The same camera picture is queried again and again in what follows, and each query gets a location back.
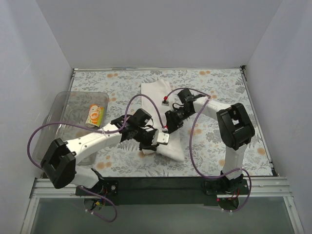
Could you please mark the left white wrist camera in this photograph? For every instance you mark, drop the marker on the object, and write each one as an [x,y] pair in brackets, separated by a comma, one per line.
[161,138]

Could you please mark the aluminium frame rail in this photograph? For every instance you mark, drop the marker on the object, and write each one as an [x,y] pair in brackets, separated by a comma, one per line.
[259,186]

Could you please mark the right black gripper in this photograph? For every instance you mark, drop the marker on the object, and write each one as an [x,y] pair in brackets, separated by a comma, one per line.
[171,121]

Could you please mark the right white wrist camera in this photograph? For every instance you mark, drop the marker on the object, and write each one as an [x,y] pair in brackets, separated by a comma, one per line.
[165,101]

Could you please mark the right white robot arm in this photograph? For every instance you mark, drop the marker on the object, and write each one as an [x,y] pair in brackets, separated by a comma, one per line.
[235,127]

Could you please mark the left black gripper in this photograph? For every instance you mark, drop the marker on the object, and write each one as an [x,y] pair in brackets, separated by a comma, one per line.
[148,140]

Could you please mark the orange patterned towel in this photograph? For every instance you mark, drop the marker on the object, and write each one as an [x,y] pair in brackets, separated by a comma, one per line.
[95,115]

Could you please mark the metal table edge strip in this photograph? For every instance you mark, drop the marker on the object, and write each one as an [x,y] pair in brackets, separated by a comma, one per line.
[243,73]

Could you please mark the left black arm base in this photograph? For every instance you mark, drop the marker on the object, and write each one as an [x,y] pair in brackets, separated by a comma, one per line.
[99,196]

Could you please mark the clear plastic bin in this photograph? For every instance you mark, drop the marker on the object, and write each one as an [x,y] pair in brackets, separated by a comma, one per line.
[69,107]

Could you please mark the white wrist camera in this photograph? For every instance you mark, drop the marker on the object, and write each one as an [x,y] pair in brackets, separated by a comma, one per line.
[165,101]
[161,138]

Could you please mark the floral patterned table mat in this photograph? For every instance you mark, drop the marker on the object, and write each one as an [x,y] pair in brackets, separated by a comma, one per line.
[201,144]

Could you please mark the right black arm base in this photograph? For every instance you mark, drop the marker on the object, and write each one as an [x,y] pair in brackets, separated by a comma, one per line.
[224,194]

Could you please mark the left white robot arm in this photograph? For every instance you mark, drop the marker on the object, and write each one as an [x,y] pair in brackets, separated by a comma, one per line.
[61,161]

